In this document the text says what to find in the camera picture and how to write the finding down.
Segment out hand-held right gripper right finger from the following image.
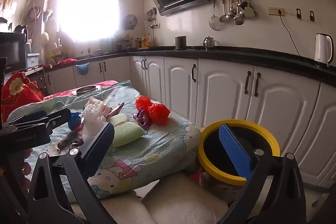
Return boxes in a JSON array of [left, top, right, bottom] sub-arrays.
[[218, 123, 314, 224]]

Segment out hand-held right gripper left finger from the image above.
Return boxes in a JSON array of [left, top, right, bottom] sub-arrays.
[[28, 122, 116, 224]]

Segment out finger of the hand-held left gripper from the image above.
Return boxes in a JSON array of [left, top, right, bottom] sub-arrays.
[[8, 108, 72, 133], [68, 112, 81, 131]]

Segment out yellow-rimmed black bin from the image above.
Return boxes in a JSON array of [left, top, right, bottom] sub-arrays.
[[197, 119, 281, 204]]

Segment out red snack wrapper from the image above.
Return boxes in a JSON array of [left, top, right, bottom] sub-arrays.
[[108, 103, 125, 118]]

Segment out red plastic bag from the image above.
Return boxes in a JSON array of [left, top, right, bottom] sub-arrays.
[[135, 95, 171, 126]]

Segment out person's left hand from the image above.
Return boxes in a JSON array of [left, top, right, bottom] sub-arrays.
[[21, 148, 34, 191]]

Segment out white plastic bag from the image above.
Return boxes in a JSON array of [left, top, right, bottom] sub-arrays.
[[81, 98, 109, 142]]

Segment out brown snack wrapper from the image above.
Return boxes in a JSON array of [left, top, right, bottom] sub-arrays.
[[56, 132, 77, 149]]

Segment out pink blanket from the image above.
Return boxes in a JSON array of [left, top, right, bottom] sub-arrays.
[[43, 80, 117, 102]]

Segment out steel bowl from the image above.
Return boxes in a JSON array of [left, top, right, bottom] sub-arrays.
[[72, 85, 102, 96]]

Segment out purple foil wrapper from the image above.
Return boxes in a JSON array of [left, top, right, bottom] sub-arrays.
[[133, 110, 151, 130]]

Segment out red floral cloth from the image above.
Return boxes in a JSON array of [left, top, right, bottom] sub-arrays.
[[1, 71, 45, 119]]

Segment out blue hanging pouch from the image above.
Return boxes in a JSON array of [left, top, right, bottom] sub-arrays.
[[76, 63, 90, 76]]

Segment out cartoon printed blanket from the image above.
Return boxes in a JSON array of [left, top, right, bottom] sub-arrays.
[[7, 80, 201, 203]]

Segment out white storage box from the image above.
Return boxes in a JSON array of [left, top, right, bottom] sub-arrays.
[[26, 52, 40, 69]]

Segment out row of white base cabinets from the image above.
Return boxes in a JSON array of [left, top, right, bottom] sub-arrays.
[[45, 55, 336, 188]]

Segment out black microwave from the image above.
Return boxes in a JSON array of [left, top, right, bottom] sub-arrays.
[[0, 32, 28, 75]]

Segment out white cushion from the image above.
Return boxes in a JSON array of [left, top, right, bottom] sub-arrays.
[[101, 173, 229, 224]]

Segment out black countertop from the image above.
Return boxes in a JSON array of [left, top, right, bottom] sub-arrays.
[[43, 46, 336, 88]]

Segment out group of condiment bottles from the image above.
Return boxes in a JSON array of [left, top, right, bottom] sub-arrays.
[[131, 34, 154, 48]]

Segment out steel teapot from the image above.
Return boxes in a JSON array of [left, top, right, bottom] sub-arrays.
[[203, 36, 216, 49]]

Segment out window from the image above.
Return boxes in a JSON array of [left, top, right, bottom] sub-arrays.
[[58, 0, 120, 41]]

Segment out dark metal pot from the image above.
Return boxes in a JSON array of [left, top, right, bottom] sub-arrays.
[[175, 35, 187, 50]]

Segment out small hanging utensils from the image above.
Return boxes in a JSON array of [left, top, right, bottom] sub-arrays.
[[147, 7, 158, 29]]

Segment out white electric kettle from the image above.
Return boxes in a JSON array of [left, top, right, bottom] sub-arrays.
[[314, 33, 334, 67]]

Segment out row of hanging kitchen utensils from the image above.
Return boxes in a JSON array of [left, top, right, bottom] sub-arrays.
[[209, 0, 258, 31]]

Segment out round wall vent cover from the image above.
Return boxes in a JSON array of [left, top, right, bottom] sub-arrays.
[[123, 14, 138, 30]]

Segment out black power cable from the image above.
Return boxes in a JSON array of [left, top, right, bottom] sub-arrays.
[[279, 13, 301, 57]]

